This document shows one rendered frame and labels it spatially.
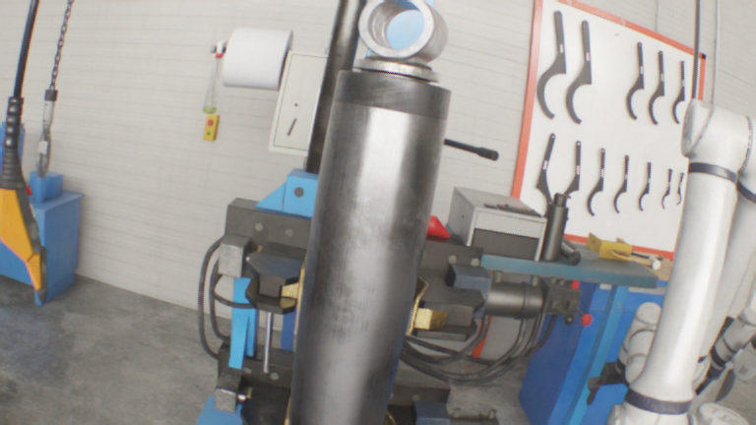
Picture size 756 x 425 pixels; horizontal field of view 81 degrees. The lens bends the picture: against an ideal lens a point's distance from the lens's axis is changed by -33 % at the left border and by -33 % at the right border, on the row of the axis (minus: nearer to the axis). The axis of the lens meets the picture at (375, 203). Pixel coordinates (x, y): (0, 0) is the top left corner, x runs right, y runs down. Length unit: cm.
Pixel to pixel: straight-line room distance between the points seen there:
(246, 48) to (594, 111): 224
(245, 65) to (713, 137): 183
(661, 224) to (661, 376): 313
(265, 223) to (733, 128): 133
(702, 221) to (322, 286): 74
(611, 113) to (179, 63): 273
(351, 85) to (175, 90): 266
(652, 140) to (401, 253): 305
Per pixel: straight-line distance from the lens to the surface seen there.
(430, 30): 113
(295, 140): 236
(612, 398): 301
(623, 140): 388
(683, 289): 103
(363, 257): 112
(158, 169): 376
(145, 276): 394
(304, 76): 235
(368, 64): 113
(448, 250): 177
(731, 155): 107
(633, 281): 201
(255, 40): 238
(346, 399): 123
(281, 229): 176
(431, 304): 147
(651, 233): 409
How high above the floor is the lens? 142
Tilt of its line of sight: 9 degrees down
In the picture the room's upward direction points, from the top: 10 degrees clockwise
